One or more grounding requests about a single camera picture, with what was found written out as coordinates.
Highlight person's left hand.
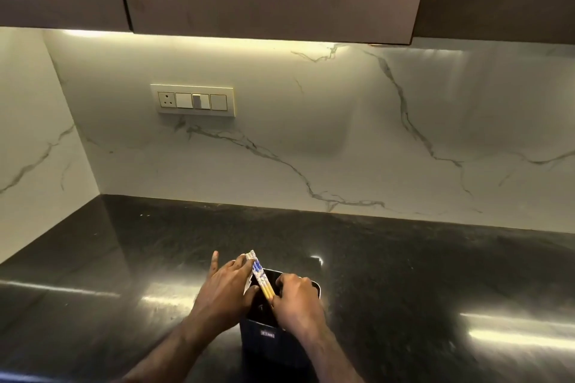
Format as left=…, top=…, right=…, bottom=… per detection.
left=189, top=251, right=261, bottom=335

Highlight person's right hand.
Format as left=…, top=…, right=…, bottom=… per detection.
left=271, top=273, right=328, bottom=339

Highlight blue white chopsticks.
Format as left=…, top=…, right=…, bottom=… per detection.
left=249, top=250, right=276, bottom=303

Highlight plain white chopsticks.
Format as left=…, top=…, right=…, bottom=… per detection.
left=239, top=253, right=256, bottom=296

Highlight person's right forearm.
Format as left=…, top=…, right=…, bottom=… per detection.
left=294, top=329, right=365, bottom=383

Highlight person's left forearm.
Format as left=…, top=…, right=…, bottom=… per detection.
left=120, top=320, right=239, bottom=383

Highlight black utensil holder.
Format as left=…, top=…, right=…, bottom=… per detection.
left=238, top=268, right=322, bottom=383

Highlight cream wall switch panel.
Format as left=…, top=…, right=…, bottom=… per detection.
left=150, top=84, right=236, bottom=118

